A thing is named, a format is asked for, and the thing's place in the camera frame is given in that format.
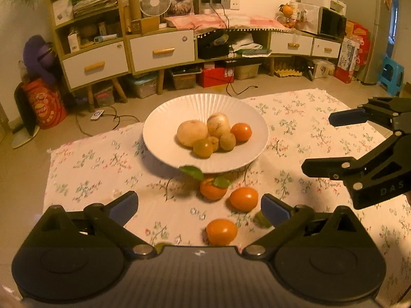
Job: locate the black microwave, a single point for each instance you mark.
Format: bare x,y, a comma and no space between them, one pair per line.
332,22

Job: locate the small olive-green round fruit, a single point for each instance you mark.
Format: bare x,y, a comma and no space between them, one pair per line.
203,148

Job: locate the grey refrigerator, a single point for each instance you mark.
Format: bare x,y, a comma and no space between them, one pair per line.
362,22

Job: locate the yellow egg tray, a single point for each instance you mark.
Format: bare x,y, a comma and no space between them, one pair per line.
289,73

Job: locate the white device on floor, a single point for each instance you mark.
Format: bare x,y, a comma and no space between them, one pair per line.
97,115

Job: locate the black panel on white base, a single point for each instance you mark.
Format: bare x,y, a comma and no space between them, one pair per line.
24,112

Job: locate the white ribbed plate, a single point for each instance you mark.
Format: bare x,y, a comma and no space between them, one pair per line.
167,155

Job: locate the red printed bag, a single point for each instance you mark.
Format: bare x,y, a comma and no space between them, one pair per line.
43,106

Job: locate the red gift boxes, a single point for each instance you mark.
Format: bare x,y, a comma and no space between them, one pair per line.
353,38

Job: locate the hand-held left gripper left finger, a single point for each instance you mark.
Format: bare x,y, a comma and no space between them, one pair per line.
125,207

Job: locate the white cardboard box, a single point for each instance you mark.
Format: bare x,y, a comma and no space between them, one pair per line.
62,11

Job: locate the pile of white papers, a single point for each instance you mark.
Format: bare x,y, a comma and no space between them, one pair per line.
247,43

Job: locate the small white carton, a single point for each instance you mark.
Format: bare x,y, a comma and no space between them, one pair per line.
74,41

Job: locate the clear bin with black lid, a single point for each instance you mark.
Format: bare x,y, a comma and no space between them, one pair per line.
183,80

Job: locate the long low wooden cabinet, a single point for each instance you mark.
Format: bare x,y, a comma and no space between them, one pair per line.
290,45

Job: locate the bowl of oranges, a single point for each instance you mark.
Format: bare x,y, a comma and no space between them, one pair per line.
287,11

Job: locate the red cardboard box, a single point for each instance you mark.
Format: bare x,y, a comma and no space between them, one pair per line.
213,78

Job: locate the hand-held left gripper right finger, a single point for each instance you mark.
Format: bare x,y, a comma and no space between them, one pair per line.
274,210

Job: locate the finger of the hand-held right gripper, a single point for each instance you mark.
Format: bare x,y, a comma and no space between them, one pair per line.
348,117
324,167

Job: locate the pink cloth with pompom trim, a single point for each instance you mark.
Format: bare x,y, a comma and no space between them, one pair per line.
205,22

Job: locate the stack of papers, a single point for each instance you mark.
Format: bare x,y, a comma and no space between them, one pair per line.
94,3

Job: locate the white printed box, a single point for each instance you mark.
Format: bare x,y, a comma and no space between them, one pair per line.
323,69

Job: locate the tangerine with green leaves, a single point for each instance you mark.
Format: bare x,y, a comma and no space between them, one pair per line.
210,192

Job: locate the small brown round fruit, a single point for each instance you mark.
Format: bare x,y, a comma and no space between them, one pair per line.
214,141
228,141

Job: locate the clear bin with blue lid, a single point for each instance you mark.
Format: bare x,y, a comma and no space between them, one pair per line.
143,86

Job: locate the smooth orange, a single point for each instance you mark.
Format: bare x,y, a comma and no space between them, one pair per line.
221,231
244,199
240,131

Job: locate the cardboard tube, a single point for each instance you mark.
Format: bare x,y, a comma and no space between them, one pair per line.
134,4

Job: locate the small clear storage bin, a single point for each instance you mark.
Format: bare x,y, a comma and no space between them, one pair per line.
103,96

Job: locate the small white desk fan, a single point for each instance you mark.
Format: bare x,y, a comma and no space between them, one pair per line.
155,2

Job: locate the large round yellow pear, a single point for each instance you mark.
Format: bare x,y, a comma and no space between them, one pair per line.
192,133

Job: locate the wall socket with black plugs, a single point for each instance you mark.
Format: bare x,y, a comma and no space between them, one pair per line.
215,2

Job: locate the purple plush toy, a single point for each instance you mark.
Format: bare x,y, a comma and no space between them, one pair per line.
38,54

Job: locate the floral tablecloth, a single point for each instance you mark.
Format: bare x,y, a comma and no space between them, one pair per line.
96,179

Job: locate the green lime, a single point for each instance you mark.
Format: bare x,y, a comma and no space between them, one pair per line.
261,221

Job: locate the pale pear with brown patch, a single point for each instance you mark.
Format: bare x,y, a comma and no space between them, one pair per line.
218,123

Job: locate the white wall socket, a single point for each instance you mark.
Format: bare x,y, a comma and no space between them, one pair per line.
235,4

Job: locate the wooden cabinet with white drawer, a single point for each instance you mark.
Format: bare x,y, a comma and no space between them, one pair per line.
162,51

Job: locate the beige storage bin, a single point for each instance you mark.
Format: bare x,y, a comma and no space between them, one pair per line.
247,72

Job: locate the tall wooden shelf cabinet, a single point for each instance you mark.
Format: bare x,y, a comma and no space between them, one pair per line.
94,65

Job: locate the black bag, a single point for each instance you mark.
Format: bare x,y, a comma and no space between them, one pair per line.
212,49

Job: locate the blue plastic stool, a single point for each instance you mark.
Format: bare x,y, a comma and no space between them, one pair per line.
390,73

